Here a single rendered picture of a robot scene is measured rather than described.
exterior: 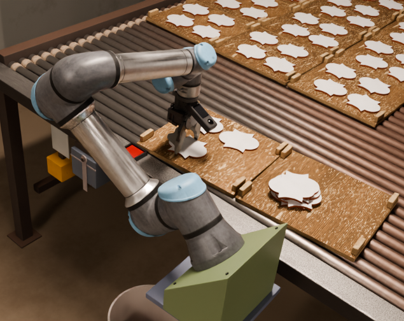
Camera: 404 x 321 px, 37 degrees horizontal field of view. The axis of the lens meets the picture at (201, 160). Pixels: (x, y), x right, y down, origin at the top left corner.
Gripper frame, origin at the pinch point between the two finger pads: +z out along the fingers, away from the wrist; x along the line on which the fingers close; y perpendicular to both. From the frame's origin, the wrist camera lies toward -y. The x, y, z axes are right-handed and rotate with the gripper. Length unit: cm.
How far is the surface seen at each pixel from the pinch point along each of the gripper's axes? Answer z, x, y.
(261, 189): 0.7, 1.2, -31.2
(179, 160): 1.0, 7.6, -2.3
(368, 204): 0, -16, -61
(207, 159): 0.8, 0.4, -8.9
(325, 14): -3, -142, 20
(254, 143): -0.5, -17.5, -16.0
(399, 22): -3, -164, -12
